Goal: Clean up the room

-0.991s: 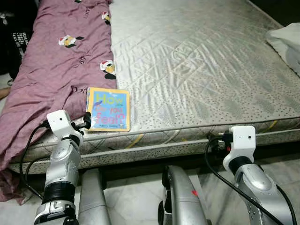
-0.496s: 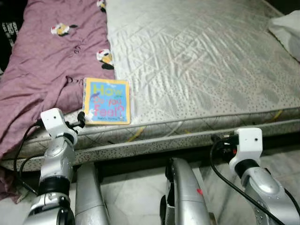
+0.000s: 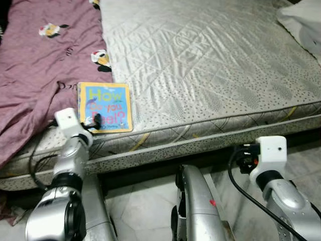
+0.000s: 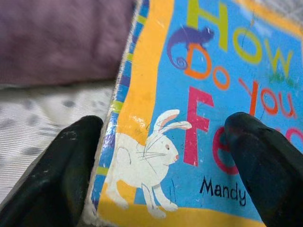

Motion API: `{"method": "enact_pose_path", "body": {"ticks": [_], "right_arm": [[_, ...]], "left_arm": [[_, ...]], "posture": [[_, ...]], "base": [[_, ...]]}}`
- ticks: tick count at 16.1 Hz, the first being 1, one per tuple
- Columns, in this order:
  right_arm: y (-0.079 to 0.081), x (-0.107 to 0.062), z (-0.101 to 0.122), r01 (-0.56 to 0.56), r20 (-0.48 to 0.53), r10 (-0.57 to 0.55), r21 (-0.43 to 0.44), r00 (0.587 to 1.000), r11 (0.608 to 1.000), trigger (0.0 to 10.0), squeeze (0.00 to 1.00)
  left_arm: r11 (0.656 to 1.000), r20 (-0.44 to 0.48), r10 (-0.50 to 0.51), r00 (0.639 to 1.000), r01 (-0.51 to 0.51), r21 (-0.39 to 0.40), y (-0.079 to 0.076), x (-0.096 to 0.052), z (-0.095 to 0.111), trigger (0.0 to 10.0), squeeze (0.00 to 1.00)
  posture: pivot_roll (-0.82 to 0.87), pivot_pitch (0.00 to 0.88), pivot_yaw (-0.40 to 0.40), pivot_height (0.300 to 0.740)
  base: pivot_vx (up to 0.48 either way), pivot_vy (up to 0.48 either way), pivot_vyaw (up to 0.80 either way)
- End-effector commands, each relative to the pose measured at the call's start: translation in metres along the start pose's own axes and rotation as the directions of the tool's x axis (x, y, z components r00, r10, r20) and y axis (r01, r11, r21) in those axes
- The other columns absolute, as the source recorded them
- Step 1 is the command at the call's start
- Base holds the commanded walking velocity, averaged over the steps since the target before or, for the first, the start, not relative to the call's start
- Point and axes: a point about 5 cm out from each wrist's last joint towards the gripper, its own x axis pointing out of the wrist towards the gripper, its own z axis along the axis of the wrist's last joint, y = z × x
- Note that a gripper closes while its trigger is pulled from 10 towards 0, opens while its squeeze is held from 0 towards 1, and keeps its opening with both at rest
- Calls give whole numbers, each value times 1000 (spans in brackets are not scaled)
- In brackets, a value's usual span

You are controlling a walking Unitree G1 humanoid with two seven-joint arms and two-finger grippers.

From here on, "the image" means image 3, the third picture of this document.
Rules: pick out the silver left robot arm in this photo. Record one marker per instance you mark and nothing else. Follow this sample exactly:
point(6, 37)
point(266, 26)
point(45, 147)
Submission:
point(70, 160)

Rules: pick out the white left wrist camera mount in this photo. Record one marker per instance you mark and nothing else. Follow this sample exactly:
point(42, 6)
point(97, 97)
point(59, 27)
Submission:
point(67, 119)

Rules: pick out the silver right robot leg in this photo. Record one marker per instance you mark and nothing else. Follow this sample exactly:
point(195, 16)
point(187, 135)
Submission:
point(198, 201)

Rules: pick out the silver left robot leg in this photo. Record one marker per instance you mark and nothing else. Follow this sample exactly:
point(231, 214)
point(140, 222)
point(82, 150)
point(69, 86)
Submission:
point(98, 211)

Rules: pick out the white quilted mattress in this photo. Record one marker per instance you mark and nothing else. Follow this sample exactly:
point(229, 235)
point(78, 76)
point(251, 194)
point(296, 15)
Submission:
point(210, 60)

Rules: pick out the purple printed blanket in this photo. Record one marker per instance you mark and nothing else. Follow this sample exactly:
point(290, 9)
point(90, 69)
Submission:
point(40, 65)

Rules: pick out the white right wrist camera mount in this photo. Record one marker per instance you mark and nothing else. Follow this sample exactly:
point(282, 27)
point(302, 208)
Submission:
point(273, 150)

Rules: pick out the silver robot leg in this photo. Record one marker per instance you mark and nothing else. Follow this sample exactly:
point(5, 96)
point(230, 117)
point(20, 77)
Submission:
point(98, 211)
point(198, 201)

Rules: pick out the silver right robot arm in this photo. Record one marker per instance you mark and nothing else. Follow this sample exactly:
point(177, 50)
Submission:
point(288, 206)

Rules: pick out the white pillow with green tree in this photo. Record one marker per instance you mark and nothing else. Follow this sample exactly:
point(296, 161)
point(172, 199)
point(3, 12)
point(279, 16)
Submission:
point(303, 25)

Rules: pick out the children's book yellow blue cover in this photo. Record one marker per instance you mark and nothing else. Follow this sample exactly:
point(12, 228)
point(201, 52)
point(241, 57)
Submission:
point(108, 103)

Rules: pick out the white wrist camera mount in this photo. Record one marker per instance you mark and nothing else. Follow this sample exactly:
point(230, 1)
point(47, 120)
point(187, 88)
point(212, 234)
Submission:
point(273, 150)
point(67, 119)

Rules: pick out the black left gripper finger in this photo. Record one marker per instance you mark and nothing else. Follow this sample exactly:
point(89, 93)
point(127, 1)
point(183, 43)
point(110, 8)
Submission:
point(98, 120)

